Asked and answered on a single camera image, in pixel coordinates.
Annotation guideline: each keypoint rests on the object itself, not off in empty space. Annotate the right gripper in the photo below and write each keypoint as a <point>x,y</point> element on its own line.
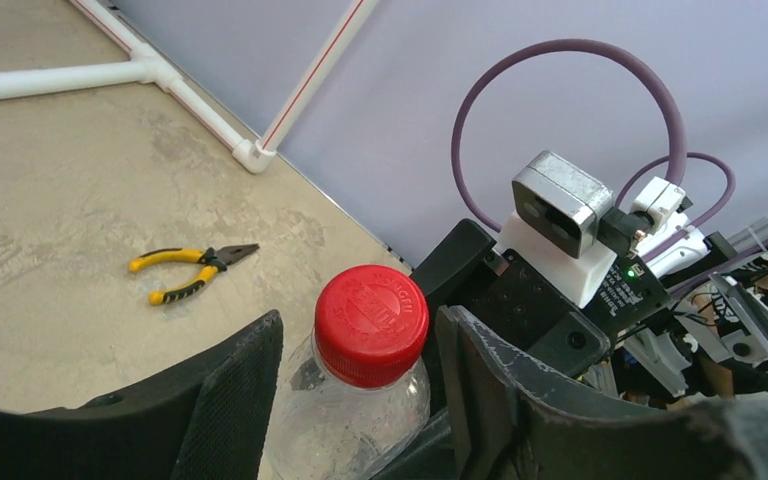
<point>508,294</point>

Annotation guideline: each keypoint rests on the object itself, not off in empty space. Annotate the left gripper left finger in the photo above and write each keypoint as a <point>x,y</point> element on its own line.
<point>203,418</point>

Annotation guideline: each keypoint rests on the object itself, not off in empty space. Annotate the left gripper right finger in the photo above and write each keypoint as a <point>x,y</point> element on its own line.
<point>514,417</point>

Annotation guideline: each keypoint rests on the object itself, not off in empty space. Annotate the clear bottle red cap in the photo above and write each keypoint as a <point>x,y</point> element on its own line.
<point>355,392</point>

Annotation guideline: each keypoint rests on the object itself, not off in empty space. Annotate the white PVC pipe frame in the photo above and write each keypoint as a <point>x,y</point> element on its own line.
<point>147,66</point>

